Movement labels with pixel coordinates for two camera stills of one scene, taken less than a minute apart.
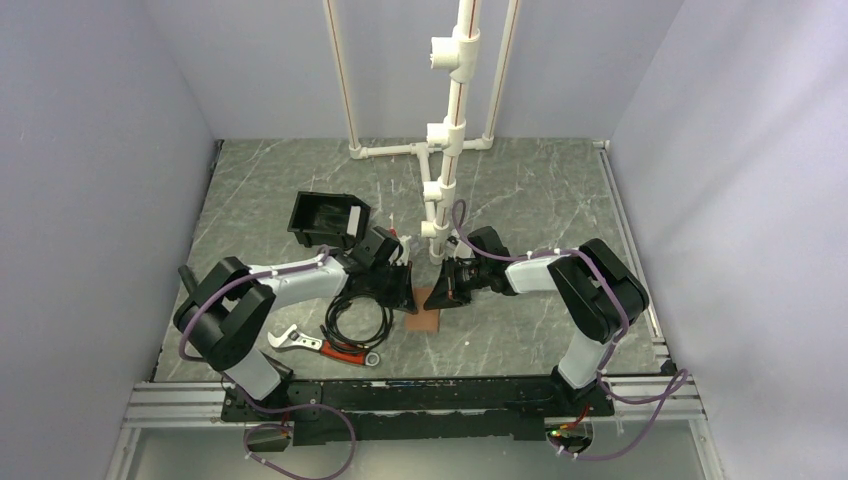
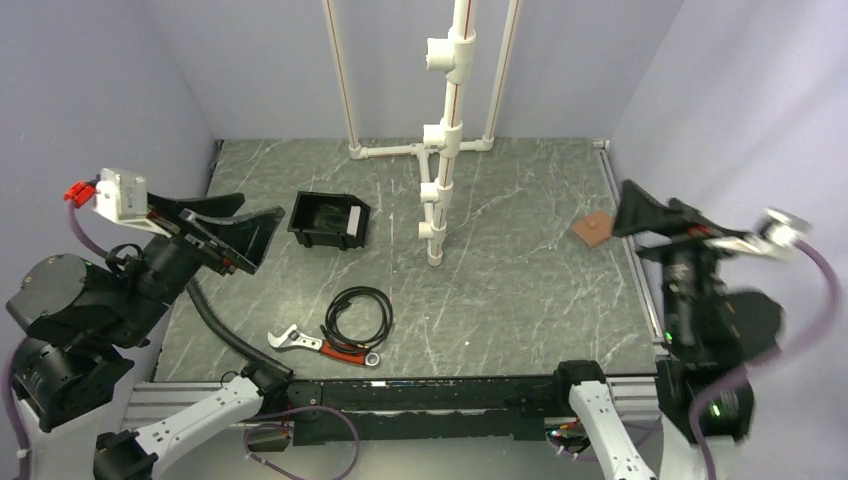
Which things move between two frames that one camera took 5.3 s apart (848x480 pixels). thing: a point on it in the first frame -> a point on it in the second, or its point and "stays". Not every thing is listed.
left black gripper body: (387, 284) -> (166, 265)
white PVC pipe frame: (460, 54) stays
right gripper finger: (442, 294) -> (639, 211)
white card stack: (353, 221) stays
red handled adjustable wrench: (298, 340) stays
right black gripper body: (471, 278) -> (692, 245)
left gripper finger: (408, 302) -> (241, 242)
